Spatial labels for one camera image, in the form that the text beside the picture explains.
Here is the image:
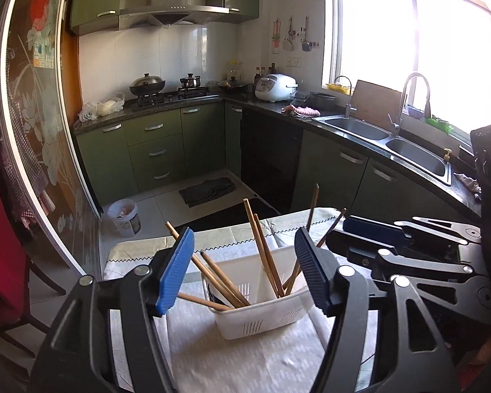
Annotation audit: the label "white plastic utensil holder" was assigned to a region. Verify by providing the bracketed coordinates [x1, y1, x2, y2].
[200, 246, 318, 341]

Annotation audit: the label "green kitchen base cabinets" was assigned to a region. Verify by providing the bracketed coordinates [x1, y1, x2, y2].
[74, 100, 481, 222]

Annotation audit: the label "kitchen window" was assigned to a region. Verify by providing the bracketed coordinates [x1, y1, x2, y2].
[323, 0, 491, 127]

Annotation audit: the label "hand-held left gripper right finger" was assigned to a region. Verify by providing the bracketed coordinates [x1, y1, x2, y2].
[294, 226, 461, 393]

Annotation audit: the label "dark round container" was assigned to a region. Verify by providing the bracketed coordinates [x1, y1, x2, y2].
[309, 92, 336, 109]

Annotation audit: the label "dark floor rag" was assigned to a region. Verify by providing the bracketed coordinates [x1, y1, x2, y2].
[179, 177, 236, 208]

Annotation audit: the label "red chair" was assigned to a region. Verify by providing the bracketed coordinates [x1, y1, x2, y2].
[0, 147, 66, 357]

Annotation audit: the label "green cloth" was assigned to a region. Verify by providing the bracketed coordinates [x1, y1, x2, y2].
[427, 117, 455, 134]

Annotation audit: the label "steel double sink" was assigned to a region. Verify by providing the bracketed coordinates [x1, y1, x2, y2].
[313, 114, 453, 187]

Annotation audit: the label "black wok with lid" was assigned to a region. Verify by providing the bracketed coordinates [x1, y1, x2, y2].
[130, 73, 166, 97]

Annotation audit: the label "white plastic bucket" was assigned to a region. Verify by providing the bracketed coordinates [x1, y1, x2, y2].
[107, 198, 142, 238]

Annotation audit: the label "pink cloth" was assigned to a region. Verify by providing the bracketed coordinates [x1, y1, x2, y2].
[282, 104, 320, 117]

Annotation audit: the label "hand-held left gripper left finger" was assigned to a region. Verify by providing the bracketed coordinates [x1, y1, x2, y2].
[27, 226, 195, 393]

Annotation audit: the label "etched glass sliding door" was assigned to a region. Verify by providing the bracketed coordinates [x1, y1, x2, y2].
[0, 0, 103, 279]

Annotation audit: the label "black floor mat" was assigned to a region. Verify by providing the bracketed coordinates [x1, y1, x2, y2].
[184, 198, 279, 234]

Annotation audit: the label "grey rag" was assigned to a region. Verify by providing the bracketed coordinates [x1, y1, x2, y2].
[454, 172, 481, 201]

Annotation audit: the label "dark stone countertop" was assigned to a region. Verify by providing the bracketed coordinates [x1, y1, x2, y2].
[71, 92, 483, 217]

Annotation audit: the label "tall steel faucet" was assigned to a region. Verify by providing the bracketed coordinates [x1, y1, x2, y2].
[388, 72, 432, 140]

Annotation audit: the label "light wooden chopstick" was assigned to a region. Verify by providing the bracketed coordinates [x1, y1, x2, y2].
[176, 292, 233, 312]
[165, 221, 240, 309]
[200, 251, 252, 307]

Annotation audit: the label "steel range hood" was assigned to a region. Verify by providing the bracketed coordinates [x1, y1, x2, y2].
[118, 0, 230, 31]

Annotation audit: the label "wooden cutting board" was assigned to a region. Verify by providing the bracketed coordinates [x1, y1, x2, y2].
[350, 80, 404, 132]

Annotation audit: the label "small steel faucet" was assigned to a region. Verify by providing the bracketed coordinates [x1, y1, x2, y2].
[334, 76, 358, 117]

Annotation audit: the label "black gas stove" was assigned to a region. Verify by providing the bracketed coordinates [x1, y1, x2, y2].
[131, 87, 219, 109]

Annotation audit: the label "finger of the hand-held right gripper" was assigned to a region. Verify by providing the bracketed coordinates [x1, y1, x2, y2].
[343, 215, 481, 263]
[325, 229, 491, 328]

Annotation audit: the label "black built-in dishwasher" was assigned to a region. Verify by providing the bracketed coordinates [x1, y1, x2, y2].
[241, 108, 303, 214]

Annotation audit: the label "white plastic bag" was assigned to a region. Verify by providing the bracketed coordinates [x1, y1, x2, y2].
[79, 92, 125, 122]

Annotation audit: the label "white rice cooker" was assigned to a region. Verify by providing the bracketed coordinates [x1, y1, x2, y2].
[255, 74, 299, 103]

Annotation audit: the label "pale patterned tablecloth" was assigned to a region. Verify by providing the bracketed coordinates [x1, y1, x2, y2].
[102, 207, 377, 393]

